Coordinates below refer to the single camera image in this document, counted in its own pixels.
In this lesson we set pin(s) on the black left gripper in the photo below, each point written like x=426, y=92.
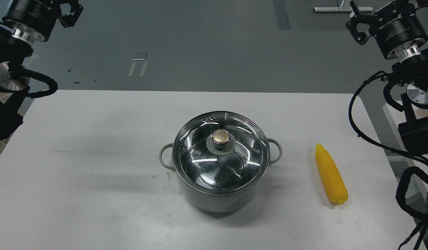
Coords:
x=41, y=15

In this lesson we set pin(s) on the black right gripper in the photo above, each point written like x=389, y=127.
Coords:
x=397, y=31

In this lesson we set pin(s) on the yellow corn cob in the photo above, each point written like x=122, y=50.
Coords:
x=332, y=181

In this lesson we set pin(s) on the glass pot lid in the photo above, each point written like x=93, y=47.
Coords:
x=221, y=153

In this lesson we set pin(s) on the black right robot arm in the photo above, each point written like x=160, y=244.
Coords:
x=409, y=79

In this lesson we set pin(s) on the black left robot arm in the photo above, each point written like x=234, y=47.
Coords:
x=16, y=44

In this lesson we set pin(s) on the stainless steel cooking pot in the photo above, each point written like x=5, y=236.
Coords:
x=217, y=204

